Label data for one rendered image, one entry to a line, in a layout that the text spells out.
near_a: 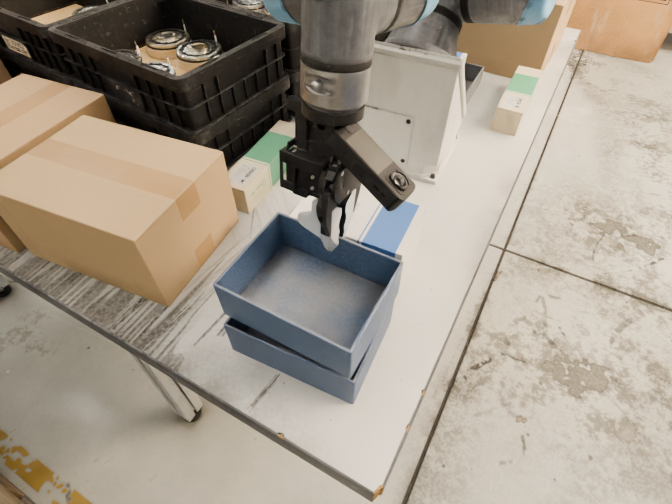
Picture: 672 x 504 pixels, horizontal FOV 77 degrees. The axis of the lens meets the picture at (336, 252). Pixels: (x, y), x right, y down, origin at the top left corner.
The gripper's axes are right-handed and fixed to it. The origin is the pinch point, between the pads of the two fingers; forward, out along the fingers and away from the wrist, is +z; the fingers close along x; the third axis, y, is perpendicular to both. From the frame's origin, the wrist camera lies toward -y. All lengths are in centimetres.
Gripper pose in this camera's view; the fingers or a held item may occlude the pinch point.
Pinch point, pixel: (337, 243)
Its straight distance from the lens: 59.8
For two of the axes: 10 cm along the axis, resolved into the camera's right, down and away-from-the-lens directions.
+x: -5.0, 5.5, -6.6
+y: -8.6, -3.8, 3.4
